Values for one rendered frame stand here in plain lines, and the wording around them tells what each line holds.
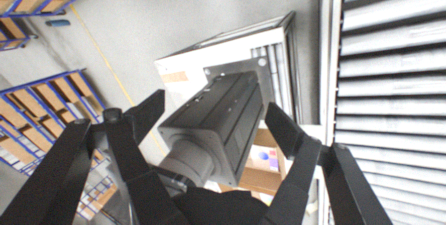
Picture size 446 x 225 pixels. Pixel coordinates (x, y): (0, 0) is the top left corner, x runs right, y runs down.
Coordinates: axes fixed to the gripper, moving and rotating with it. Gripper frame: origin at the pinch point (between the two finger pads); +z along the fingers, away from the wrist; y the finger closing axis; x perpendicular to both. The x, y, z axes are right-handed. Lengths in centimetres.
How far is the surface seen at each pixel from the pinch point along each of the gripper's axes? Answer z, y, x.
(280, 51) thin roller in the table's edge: 31.9, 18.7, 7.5
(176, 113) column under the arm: 19.7, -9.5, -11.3
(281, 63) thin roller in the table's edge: 32.3, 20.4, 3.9
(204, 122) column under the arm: 12.5, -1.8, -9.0
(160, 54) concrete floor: 163, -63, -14
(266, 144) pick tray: 30.5, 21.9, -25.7
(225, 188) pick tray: 53, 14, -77
